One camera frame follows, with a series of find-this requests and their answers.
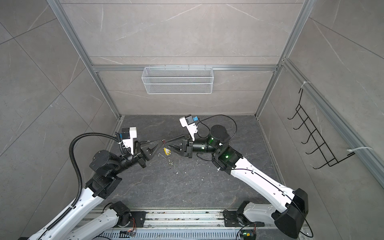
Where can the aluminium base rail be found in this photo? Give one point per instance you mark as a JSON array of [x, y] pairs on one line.
[[165, 224]]

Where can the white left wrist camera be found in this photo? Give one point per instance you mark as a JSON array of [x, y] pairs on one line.
[[127, 138]]

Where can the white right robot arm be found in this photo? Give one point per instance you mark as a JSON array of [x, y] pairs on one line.
[[287, 208]]

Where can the black wire hook rack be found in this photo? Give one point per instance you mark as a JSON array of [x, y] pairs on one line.
[[315, 136]]

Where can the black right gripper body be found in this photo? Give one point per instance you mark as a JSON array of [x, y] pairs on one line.
[[190, 146]]

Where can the aluminium frame profiles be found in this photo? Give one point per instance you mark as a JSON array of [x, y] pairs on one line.
[[368, 157]]

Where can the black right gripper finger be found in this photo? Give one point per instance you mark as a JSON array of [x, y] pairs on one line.
[[175, 140], [177, 149]]

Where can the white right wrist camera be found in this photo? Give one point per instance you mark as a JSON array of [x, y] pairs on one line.
[[189, 123]]

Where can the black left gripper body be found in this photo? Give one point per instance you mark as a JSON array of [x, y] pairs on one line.
[[138, 158]]

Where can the white wire mesh basket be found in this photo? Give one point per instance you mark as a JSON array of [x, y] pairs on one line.
[[178, 80]]

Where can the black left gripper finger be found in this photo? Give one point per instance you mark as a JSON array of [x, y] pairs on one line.
[[151, 141], [151, 149]]

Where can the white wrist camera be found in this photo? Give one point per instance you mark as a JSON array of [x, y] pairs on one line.
[[189, 123], [127, 138]]

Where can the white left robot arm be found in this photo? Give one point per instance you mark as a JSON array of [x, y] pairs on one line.
[[107, 167]]

